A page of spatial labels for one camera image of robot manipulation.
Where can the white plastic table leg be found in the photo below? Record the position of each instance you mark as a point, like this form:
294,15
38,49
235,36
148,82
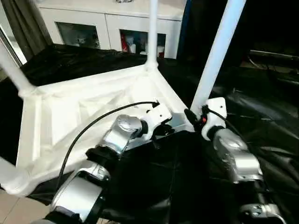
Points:
153,30
9,170
14,72
217,51

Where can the white plastic table top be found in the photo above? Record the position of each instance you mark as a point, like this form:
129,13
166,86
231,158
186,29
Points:
70,105

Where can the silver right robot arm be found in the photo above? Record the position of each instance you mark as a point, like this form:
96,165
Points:
233,151

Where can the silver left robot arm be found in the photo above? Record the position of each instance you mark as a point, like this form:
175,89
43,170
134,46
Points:
121,133

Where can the black mat cloth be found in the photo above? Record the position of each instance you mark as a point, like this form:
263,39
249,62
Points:
175,177

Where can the long black rod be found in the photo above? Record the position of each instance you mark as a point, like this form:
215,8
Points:
273,53

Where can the dark tall cabinet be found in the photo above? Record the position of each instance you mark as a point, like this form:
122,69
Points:
268,21

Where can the white display cabinet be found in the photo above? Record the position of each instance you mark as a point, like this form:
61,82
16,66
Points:
105,21

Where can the grey curtain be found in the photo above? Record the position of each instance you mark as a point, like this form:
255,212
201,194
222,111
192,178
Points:
28,23

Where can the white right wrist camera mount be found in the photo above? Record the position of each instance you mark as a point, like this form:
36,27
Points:
217,107

